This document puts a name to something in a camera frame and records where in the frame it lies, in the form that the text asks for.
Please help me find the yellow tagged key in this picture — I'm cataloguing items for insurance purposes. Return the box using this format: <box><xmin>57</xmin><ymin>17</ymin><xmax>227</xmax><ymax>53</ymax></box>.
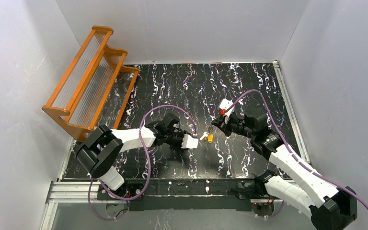
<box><xmin>207</xmin><ymin>133</ymin><xmax>213</xmax><ymax>143</ymax></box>
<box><xmin>199</xmin><ymin>131</ymin><xmax>209</xmax><ymax>141</ymax></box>

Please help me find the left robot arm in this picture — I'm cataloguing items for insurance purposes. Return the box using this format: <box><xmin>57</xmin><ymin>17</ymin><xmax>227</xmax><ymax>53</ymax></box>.
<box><xmin>73</xmin><ymin>113</ymin><xmax>192</xmax><ymax>191</ymax></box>

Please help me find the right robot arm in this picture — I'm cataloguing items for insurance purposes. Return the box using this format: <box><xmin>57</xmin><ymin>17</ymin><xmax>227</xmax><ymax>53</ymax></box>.
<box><xmin>211</xmin><ymin>110</ymin><xmax>357</xmax><ymax>230</ymax></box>

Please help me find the orange wooden rack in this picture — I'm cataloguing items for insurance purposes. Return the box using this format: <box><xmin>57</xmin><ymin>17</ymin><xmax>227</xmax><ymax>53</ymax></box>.
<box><xmin>42</xmin><ymin>25</ymin><xmax>139</xmax><ymax>141</ymax></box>

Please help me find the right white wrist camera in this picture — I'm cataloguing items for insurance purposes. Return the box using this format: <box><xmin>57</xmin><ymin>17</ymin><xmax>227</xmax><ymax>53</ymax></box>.
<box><xmin>218</xmin><ymin>99</ymin><xmax>234</xmax><ymax>124</ymax></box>

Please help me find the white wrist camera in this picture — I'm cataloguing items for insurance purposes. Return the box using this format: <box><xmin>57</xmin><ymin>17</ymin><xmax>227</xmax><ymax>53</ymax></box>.
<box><xmin>182</xmin><ymin>134</ymin><xmax>199</xmax><ymax>149</ymax></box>
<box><xmin>218</xmin><ymin>99</ymin><xmax>234</xmax><ymax>124</ymax></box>

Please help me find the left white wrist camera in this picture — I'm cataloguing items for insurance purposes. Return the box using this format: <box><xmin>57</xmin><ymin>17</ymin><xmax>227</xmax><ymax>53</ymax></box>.
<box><xmin>182</xmin><ymin>134</ymin><xmax>199</xmax><ymax>149</ymax></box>

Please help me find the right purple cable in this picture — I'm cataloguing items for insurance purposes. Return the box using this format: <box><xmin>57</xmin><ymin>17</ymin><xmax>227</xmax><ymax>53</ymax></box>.
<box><xmin>228</xmin><ymin>89</ymin><xmax>368</xmax><ymax>230</ymax></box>

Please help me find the purple cable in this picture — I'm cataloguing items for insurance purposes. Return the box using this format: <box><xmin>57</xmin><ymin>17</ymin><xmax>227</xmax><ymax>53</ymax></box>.
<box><xmin>228</xmin><ymin>89</ymin><xmax>368</xmax><ymax>230</ymax></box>
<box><xmin>88</xmin><ymin>104</ymin><xmax>198</xmax><ymax>221</ymax></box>

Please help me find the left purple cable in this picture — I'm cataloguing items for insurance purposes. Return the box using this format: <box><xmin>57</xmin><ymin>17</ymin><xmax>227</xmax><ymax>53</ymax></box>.
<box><xmin>88</xmin><ymin>104</ymin><xmax>198</xmax><ymax>221</ymax></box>

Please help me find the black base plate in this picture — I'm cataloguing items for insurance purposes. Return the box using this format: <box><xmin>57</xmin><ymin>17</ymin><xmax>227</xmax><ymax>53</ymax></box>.
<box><xmin>96</xmin><ymin>178</ymin><xmax>275</xmax><ymax>212</ymax></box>

